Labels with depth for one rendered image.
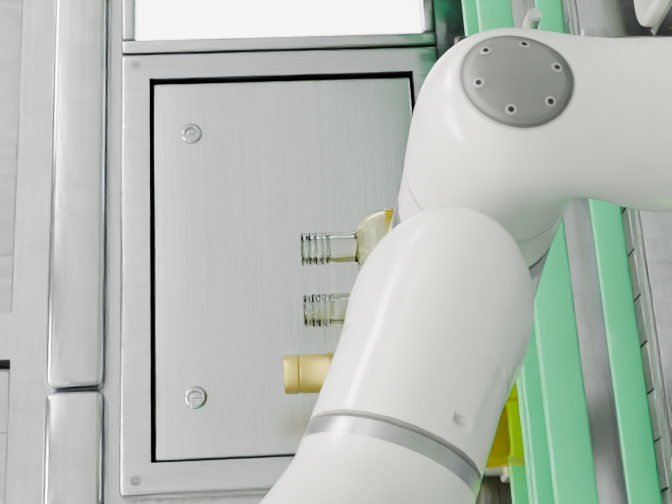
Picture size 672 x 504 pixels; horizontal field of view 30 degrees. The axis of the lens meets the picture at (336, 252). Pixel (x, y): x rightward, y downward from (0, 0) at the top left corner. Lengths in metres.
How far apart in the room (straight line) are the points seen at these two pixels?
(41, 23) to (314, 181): 0.36
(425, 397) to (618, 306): 0.47
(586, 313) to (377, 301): 0.44
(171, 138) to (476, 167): 0.73
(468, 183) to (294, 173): 0.68
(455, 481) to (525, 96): 0.20
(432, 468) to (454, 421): 0.03
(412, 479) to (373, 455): 0.02
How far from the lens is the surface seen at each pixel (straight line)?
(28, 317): 1.30
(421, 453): 0.55
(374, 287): 0.60
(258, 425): 1.22
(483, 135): 0.62
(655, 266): 1.01
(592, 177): 0.65
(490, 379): 0.58
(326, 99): 1.34
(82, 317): 1.27
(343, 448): 0.55
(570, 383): 0.99
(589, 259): 1.02
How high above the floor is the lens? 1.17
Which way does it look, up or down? 3 degrees down
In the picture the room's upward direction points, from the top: 92 degrees counter-clockwise
